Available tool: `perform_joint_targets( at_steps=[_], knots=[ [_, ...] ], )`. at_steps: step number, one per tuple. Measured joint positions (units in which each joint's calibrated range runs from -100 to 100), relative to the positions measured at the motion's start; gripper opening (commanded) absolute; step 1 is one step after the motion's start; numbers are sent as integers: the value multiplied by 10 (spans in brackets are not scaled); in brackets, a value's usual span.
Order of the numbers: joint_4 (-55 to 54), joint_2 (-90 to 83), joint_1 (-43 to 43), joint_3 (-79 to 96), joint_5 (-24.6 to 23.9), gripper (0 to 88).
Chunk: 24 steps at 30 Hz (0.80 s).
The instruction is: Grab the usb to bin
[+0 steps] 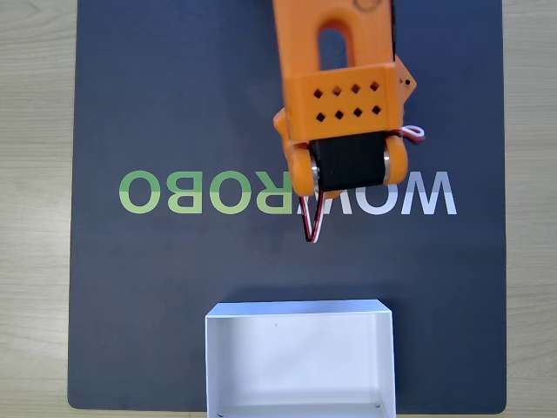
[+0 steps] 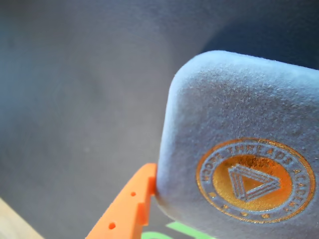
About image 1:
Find dark mat with WOWROBO print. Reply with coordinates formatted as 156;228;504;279
67;0;508;413

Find white open cardboard box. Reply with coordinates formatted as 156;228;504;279
204;299;397;418

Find red white black servo cable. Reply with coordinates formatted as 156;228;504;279
299;186;328;245
388;125;428;148

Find black camera cable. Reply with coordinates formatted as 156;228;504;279
390;0;399;66

